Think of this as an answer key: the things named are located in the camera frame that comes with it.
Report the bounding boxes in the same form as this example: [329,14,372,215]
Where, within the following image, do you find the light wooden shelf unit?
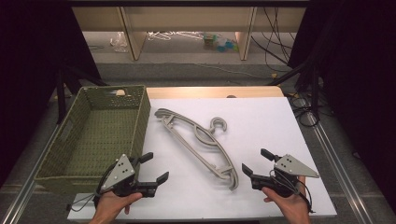
[71,6,307,62]

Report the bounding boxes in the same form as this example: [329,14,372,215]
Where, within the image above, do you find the right hand-held gripper black cable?
[269,169,316,215]

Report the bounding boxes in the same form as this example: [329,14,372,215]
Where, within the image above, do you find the hanging black cables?
[250,7,297,66]

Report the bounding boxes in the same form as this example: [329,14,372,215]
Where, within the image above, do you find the white board sheet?
[66,96,338,222]

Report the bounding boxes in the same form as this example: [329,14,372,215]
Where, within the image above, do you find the left hand-held gripper black cable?
[65,164,110,213]

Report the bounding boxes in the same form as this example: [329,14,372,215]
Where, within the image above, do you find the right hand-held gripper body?
[250,154,320,198]

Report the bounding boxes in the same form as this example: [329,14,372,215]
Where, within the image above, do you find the light wooden table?
[146,86,285,100]

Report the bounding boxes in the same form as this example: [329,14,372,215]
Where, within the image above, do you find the person's right hand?
[262,175,311,218]

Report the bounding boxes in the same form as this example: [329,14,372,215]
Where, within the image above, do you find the hand-held gripper black cable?
[269,169,316,215]
[65,164,110,213]

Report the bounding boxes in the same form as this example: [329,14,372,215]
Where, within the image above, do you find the person's left hand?
[94,190,144,220]

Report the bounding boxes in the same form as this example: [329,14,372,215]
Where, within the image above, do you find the clear plastic bag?
[109,32,129,53]

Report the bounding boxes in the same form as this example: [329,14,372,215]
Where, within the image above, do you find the white wire hangers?
[147,30,205,42]

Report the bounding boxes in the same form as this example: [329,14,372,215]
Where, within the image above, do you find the green woven basket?
[33,84,152,195]

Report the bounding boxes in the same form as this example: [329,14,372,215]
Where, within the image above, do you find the black curtain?
[288,0,396,216]
[0,0,102,188]

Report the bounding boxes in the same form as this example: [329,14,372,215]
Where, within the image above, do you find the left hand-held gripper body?
[100,153,158,199]

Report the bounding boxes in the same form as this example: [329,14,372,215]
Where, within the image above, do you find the grey plastic clothes hanger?
[154,107,240,191]

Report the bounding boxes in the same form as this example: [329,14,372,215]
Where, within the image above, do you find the thin white floor cable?
[186,62,276,79]

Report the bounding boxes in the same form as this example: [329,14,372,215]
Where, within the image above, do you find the coiled black floor cables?
[289,92,323,128]

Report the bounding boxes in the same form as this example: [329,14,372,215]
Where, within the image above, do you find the colourful plastic toys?
[203,32,239,53]

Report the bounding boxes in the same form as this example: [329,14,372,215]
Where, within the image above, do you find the metal floor rail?
[0,124,64,224]
[306,111,375,224]

